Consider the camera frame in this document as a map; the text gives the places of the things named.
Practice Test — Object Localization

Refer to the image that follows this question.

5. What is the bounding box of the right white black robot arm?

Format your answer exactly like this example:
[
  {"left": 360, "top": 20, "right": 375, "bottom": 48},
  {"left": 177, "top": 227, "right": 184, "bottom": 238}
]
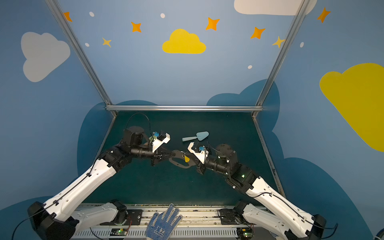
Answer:
[{"left": 188, "top": 143, "right": 327, "bottom": 240}]

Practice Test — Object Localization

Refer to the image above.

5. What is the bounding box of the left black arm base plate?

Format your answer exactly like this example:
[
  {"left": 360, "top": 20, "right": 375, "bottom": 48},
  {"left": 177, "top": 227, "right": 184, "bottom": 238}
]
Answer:
[{"left": 100, "top": 209, "right": 143, "bottom": 226}]

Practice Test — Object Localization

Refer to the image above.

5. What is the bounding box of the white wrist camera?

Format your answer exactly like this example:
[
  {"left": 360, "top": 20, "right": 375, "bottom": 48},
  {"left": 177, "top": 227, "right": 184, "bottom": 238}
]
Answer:
[
  {"left": 188, "top": 142, "right": 209, "bottom": 165},
  {"left": 150, "top": 132, "right": 171, "bottom": 153}
]

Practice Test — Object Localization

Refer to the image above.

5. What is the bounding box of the blue dotted glove centre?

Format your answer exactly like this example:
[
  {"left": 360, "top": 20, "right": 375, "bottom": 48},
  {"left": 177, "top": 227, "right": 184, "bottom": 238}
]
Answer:
[{"left": 146, "top": 204, "right": 183, "bottom": 240}]

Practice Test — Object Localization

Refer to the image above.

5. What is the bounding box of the right green circuit board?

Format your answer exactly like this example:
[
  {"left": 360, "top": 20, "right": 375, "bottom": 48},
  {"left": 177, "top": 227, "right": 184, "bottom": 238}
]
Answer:
[{"left": 236, "top": 228, "right": 254, "bottom": 240}]

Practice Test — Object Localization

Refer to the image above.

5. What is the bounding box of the green circuit board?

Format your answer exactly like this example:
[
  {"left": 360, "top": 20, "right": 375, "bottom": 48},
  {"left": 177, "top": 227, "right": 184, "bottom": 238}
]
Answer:
[
  {"left": 110, "top": 229, "right": 128, "bottom": 237},
  {"left": 236, "top": 228, "right": 254, "bottom": 240}
]

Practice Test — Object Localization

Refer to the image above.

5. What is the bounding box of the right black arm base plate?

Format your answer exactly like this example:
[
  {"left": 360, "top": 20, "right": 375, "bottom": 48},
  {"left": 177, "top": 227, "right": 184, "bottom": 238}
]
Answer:
[{"left": 217, "top": 208, "right": 253, "bottom": 226}]

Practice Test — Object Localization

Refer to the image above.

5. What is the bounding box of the left aluminium frame post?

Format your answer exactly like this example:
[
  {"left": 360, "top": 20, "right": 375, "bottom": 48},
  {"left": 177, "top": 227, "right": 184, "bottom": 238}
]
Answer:
[{"left": 45, "top": 0, "right": 113, "bottom": 106}]

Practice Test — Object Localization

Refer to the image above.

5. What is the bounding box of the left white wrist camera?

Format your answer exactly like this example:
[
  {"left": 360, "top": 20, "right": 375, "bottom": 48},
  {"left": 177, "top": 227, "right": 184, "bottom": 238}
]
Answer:
[{"left": 150, "top": 132, "right": 171, "bottom": 153}]

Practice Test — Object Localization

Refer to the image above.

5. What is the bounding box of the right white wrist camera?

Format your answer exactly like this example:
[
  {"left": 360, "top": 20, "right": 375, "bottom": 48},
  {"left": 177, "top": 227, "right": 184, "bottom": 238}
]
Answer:
[{"left": 188, "top": 142, "right": 209, "bottom": 165}]

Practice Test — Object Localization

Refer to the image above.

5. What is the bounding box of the right aluminium frame post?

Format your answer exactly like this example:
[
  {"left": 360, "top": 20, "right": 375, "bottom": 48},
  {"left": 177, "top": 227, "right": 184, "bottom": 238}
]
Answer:
[{"left": 252, "top": 0, "right": 312, "bottom": 120}]

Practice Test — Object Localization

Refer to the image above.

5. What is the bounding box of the aluminium frame post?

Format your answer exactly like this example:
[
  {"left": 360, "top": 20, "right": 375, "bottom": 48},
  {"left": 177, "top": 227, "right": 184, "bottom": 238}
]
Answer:
[
  {"left": 45, "top": 0, "right": 113, "bottom": 106},
  {"left": 252, "top": 0, "right": 312, "bottom": 120}
]

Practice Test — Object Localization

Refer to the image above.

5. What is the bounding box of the light blue toy shovel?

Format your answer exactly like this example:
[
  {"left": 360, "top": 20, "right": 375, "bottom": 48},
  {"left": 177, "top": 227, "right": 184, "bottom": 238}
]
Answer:
[{"left": 182, "top": 131, "right": 209, "bottom": 142}]

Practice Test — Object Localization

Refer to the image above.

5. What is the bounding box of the left green circuit board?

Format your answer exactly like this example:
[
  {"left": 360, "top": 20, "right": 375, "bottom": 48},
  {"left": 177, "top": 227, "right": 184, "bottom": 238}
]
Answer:
[{"left": 110, "top": 229, "right": 128, "bottom": 237}]

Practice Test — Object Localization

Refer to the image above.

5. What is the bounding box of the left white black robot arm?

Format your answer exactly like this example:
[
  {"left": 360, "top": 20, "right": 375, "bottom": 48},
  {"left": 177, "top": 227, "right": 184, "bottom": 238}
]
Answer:
[{"left": 28, "top": 126, "right": 172, "bottom": 240}]

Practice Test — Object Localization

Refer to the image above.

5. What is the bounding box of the aluminium front rail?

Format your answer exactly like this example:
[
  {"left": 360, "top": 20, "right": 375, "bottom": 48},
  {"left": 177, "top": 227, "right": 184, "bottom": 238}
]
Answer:
[{"left": 49, "top": 203, "right": 307, "bottom": 240}]

